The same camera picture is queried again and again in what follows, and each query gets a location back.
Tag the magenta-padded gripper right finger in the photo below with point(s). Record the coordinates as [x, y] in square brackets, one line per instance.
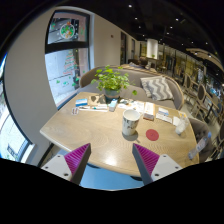
[165, 165]

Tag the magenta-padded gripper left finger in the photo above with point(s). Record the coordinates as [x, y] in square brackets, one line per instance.
[58, 165]

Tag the flat round red coaster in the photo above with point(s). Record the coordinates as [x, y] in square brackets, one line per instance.
[152, 135]

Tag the clear plastic cup with straw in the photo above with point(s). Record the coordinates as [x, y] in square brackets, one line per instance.
[181, 126]

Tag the white leaflet with blue card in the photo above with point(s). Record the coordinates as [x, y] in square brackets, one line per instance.
[164, 116]

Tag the dark grey tufted armchair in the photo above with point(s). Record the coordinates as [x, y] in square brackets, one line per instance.
[200, 128]

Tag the yellow square card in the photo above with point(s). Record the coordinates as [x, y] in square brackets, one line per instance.
[182, 114]

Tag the white printed mug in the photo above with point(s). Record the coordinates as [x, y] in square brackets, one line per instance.
[130, 122]

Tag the white tissue box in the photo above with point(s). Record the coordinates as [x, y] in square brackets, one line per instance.
[149, 111]

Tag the white printed menu leaflet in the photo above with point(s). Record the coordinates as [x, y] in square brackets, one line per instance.
[135, 106]

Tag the white pen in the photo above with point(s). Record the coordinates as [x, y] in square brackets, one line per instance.
[93, 108]

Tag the flat blue pack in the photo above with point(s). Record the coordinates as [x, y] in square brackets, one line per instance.
[81, 102]

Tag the grey wood-trimmed sofa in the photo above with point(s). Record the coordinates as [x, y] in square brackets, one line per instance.
[136, 93]

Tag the grey chevron pillow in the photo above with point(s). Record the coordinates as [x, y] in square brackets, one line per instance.
[157, 88]

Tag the group of dining chairs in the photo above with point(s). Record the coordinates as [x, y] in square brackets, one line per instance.
[201, 96]

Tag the small light blue box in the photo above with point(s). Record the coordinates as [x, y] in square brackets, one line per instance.
[113, 105]

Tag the green potted plant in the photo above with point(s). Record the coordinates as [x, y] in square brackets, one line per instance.
[111, 81]

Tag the dark-framed decorated window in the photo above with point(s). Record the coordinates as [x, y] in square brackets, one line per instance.
[66, 60]

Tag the group of ceiling lights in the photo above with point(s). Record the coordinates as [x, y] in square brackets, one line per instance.
[173, 26]

